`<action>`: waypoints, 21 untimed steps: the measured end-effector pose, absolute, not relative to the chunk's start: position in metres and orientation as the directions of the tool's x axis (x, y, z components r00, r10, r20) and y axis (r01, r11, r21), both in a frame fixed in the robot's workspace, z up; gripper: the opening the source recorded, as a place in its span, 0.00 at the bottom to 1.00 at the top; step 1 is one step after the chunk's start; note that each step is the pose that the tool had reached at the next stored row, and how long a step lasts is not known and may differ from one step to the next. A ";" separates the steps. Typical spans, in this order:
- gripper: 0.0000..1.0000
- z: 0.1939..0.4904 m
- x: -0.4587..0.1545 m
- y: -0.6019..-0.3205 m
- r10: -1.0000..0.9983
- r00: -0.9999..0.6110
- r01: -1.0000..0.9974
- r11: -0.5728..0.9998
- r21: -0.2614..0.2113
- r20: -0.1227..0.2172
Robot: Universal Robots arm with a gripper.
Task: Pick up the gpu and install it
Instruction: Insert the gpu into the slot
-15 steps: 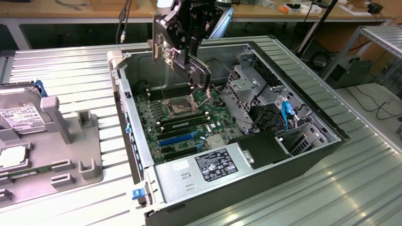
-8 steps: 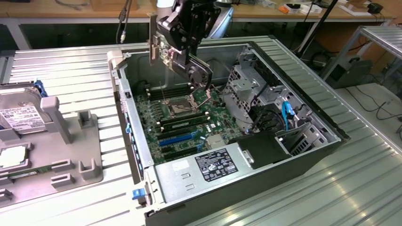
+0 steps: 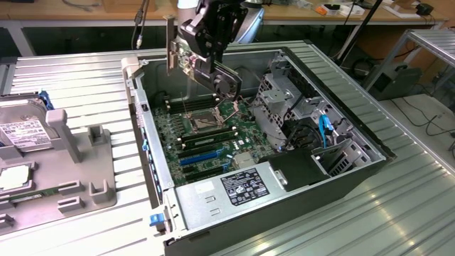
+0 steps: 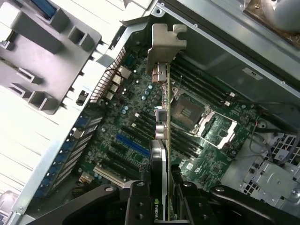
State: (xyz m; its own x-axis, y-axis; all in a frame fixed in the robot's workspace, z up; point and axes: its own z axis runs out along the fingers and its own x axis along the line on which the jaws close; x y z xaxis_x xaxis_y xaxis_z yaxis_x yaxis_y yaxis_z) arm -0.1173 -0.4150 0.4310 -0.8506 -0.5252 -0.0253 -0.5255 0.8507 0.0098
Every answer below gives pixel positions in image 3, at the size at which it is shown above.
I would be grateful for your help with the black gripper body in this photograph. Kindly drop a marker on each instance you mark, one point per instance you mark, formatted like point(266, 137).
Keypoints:
point(227, 18)

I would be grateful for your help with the graphics card with black fan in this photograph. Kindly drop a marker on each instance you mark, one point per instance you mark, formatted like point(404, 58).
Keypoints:
point(227, 84)

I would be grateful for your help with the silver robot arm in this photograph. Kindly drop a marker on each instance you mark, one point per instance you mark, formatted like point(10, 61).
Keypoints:
point(254, 24)

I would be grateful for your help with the wooden desk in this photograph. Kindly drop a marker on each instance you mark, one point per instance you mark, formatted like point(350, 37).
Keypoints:
point(302, 16)

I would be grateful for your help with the black RAM slot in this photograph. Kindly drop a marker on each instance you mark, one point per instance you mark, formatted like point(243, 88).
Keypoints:
point(194, 107)
point(193, 100)

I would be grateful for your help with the thin metal locking lever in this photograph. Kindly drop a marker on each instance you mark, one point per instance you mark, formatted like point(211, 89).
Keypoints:
point(185, 106)

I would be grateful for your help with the orange and white box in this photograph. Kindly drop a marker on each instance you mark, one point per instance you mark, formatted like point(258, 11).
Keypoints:
point(325, 10)

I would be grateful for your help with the metal socket cover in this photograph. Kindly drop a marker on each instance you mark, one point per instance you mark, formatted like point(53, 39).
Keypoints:
point(227, 109)

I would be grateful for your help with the CPU socket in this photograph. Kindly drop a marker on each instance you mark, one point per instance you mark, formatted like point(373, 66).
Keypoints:
point(203, 122)

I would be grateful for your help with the perforated metal drive cage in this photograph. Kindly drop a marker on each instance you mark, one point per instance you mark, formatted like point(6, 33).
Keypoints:
point(277, 104)

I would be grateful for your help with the green motherboard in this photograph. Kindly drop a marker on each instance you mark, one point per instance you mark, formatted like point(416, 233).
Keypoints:
point(249, 128)

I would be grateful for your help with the black stand pole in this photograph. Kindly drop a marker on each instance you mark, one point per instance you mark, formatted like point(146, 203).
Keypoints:
point(359, 29)

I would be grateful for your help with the RAM stick in motherboard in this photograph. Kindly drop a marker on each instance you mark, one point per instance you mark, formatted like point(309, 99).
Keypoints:
point(210, 140)

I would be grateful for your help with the long black expansion slot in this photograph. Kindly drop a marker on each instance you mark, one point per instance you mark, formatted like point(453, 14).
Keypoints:
point(195, 153)

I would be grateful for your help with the blue expansion slot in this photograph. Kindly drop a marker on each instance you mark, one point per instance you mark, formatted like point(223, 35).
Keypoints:
point(197, 159)

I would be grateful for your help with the silver chipset heatsink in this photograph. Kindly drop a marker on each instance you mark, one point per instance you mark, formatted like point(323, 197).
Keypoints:
point(243, 159)

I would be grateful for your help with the grey floor device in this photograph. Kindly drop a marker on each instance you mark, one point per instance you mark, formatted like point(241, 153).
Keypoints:
point(394, 82)

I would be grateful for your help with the black power adapter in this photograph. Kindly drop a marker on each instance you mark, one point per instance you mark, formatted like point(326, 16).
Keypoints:
point(424, 9)

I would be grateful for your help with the black plastic shroud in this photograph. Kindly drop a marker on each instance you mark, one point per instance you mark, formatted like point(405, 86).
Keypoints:
point(295, 168)

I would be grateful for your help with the grey power supply unit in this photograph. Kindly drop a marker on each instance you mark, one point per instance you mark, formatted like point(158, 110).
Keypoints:
point(206, 197)

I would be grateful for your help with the silver hard disk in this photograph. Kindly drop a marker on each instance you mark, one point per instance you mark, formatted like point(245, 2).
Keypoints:
point(25, 128)

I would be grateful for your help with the metal disk bay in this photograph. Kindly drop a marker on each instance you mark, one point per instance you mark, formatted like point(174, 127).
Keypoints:
point(341, 160)

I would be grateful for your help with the blue case latch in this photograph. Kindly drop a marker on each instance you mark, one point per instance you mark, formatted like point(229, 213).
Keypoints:
point(157, 220)

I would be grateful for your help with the black open PC case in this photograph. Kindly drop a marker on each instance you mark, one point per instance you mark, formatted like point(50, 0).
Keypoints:
point(319, 213)

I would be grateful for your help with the silver CPU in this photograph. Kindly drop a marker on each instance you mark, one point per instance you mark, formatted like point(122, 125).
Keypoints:
point(13, 178)

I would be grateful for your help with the green RAM stick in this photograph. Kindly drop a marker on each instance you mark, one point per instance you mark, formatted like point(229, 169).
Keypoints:
point(33, 196)

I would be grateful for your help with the grey parts rack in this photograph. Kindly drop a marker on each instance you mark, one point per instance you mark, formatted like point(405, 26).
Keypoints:
point(43, 202)

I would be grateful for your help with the blue disk carrier rail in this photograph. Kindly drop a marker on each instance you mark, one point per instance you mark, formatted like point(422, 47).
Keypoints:
point(45, 100)

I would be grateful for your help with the metal frame table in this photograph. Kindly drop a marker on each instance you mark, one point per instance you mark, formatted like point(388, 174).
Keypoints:
point(432, 40)

